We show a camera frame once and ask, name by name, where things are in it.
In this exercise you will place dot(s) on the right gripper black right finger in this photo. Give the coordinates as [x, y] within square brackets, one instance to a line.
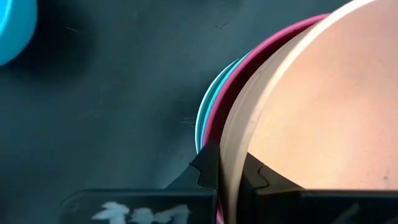
[280, 205]

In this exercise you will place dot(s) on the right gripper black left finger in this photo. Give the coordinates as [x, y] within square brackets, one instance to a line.
[186, 205]

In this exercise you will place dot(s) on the teal bowl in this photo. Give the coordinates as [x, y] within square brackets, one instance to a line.
[206, 109]

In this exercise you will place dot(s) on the peach orange bowl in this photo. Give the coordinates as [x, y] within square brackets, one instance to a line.
[326, 109]

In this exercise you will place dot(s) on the magenta bowl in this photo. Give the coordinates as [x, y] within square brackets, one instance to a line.
[248, 65]

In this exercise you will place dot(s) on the light blue bowl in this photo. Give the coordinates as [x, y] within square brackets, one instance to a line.
[14, 28]

